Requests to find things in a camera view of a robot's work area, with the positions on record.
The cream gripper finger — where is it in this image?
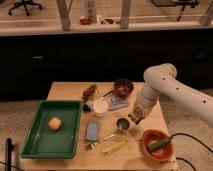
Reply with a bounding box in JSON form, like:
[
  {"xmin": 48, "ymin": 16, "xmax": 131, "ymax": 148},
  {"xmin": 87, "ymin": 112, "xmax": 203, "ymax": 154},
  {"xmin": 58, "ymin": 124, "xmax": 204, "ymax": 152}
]
[
  {"xmin": 130, "ymin": 109, "xmax": 137, "ymax": 120},
  {"xmin": 128, "ymin": 122, "xmax": 137, "ymax": 131}
]

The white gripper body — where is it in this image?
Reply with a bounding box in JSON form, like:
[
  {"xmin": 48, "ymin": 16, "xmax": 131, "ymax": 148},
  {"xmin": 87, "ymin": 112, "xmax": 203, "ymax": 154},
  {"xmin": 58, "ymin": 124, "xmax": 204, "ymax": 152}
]
[{"xmin": 133, "ymin": 101, "xmax": 154, "ymax": 118}]

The black and tan eraser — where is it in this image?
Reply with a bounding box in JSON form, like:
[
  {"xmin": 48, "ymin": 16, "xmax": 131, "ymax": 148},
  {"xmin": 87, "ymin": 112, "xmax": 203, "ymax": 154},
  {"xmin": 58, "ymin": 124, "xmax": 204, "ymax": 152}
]
[{"xmin": 128, "ymin": 113, "xmax": 144, "ymax": 125}]

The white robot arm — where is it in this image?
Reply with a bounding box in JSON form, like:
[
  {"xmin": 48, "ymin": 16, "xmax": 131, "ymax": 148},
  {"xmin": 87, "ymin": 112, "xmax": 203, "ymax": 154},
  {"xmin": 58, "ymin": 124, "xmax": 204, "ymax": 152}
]
[{"xmin": 128, "ymin": 63, "xmax": 213, "ymax": 128}]

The small metal cup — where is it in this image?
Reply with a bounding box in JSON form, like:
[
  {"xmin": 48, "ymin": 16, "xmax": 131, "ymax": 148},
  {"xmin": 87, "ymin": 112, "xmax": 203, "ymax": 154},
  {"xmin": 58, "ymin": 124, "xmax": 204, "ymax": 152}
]
[{"xmin": 116, "ymin": 118, "xmax": 130, "ymax": 134}]

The white plastic cup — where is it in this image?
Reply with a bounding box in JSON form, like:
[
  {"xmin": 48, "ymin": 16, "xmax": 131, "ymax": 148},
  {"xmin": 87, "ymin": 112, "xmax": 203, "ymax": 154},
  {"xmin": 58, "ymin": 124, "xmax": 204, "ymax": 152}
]
[{"xmin": 93, "ymin": 101, "xmax": 108, "ymax": 117}]

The grey cloth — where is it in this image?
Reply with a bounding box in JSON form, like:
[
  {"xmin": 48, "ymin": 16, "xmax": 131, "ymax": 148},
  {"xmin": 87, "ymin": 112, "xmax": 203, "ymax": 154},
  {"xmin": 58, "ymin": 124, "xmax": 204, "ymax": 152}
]
[{"xmin": 108, "ymin": 96, "xmax": 129, "ymax": 111}]

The dark red bowl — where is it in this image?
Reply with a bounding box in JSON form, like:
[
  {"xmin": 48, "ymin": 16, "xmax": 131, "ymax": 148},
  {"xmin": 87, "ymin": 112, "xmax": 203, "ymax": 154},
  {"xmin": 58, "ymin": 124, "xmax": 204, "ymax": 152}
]
[{"xmin": 114, "ymin": 79, "xmax": 134, "ymax": 98}]

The yellow banana toy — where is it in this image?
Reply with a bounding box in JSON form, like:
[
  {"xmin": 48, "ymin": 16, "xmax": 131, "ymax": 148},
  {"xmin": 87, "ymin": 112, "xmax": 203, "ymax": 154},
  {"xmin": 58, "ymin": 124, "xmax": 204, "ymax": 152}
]
[{"xmin": 101, "ymin": 140, "xmax": 127, "ymax": 155}]

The green cucumber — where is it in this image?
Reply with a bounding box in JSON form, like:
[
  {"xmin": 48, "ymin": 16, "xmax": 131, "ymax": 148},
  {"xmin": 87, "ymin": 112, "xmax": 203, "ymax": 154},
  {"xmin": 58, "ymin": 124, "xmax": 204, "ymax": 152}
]
[{"xmin": 147, "ymin": 137, "xmax": 170, "ymax": 152}]

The blue sponge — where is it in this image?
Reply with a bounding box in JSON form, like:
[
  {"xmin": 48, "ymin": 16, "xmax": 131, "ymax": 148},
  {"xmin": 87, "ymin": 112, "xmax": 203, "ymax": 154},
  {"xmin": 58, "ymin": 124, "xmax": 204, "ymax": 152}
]
[{"xmin": 85, "ymin": 122, "xmax": 100, "ymax": 141}]

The orange bowl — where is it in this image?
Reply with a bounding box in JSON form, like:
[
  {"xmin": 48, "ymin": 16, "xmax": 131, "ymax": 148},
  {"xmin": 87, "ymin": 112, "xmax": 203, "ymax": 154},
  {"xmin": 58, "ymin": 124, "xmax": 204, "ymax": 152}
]
[{"xmin": 139, "ymin": 129, "xmax": 174, "ymax": 162}]

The metal fork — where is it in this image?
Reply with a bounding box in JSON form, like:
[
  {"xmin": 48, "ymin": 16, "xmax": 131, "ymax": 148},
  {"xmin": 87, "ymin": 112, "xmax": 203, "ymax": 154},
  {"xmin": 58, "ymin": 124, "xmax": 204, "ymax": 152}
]
[{"xmin": 86, "ymin": 133, "xmax": 117, "ymax": 150}]

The small black object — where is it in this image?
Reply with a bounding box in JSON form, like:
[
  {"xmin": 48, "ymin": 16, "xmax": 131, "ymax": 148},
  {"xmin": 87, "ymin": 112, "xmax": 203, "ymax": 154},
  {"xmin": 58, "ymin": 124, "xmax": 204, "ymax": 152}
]
[{"xmin": 83, "ymin": 103, "xmax": 92, "ymax": 112}]

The brown pine cone toy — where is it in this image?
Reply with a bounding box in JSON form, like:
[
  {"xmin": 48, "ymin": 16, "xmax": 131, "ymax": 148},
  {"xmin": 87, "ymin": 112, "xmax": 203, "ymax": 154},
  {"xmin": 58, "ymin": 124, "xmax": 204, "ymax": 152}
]
[{"xmin": 82, "ymin": 84, "xmax": 97, "ymax": 102}]

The yellow bread roll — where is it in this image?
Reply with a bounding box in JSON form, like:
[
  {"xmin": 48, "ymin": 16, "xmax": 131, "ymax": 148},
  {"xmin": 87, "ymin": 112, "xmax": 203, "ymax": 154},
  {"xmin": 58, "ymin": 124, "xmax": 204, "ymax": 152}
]
[{"xmin": 48, "ymin": 117, "xmax": 62, "ymax": 131}]

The green plastic tray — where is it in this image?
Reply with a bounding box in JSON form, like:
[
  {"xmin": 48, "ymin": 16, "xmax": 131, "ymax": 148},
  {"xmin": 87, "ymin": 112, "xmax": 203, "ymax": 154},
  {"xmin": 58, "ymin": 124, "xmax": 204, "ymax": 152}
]
[{"xmin": 21, "ymin": 100, "xmax": 82, "ymax": 159}]

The red object on shelf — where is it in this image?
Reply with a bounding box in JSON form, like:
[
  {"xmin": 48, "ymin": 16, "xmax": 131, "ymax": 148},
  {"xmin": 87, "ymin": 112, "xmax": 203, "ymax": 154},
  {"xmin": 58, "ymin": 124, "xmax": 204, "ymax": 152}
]
[{"xmin": 80, "ymin": 18, "xmax": 92, "ymax": 25}]

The black office chair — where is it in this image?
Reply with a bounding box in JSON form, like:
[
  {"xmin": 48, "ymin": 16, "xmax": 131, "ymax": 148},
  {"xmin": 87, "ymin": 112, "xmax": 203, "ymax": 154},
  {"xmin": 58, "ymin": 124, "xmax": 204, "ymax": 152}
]
[{"xmin": 8, "ymin": 0, "xmax": 43, "ymax": 16}]

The black cable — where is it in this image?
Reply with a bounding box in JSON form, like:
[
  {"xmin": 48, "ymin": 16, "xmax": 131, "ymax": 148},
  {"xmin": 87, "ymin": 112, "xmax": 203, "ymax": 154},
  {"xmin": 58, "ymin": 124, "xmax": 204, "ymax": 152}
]
[{"xmin": 170, "ymin": 132, "xmax": 213, "ymax": 171}]

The black stand post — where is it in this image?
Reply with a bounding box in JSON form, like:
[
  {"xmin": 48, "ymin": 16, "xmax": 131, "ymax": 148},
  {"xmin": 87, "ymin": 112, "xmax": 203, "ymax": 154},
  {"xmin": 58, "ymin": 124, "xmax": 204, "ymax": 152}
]
[{"xmin": 5, "ymin": 138, "xmax": 14, "ymax": 171}]

